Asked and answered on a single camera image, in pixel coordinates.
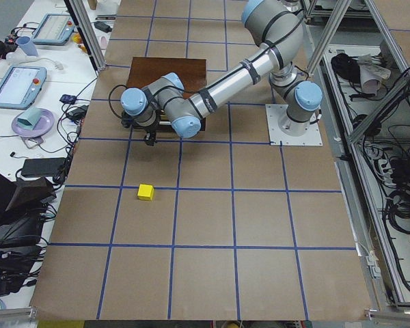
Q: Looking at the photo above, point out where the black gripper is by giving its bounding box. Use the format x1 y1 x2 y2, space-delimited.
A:
121 109 161 146

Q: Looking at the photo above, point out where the yellow block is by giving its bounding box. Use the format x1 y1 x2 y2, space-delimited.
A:
137 184 154 201

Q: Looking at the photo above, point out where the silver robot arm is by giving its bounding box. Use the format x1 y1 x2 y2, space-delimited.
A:
119 1 323 146

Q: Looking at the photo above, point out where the dark wooden drawer cabinet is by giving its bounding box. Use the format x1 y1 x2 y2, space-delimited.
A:
120 57 206 136

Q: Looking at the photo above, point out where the purple plate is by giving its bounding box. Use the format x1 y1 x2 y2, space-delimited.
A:
11 106 55 138

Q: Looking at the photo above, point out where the teal cup on plate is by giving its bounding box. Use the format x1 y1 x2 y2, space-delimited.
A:
16 106 42 130

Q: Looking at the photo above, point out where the teach pendant near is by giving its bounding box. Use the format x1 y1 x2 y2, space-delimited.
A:
0 65 47 110

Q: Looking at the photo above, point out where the teach pendant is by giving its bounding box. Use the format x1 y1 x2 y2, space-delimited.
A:
32 14 75 46
0 65 47 110

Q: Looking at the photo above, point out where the teach pendant far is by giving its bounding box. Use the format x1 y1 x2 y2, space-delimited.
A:
32 14 75 46

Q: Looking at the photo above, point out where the light blue plastic cup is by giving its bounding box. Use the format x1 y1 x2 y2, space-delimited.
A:
16 36 38 57

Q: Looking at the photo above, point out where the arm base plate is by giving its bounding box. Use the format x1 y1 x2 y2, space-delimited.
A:
265 104 323 147

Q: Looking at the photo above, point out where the aluminium frame post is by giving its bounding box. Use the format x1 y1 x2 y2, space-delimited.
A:
64 0 107 72

